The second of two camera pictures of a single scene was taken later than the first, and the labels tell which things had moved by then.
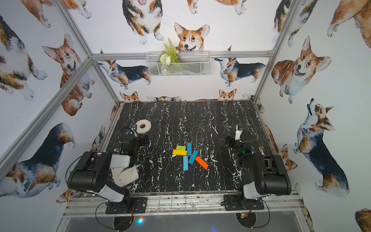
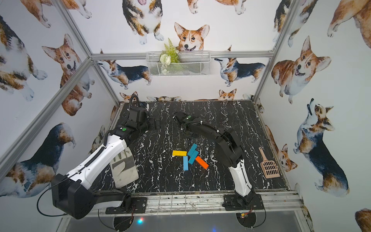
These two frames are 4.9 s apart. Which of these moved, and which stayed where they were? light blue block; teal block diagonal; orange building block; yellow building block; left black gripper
Moved: left black gripper
Stayed: orange building block; yellow building block; light blue block; teal block diagonal
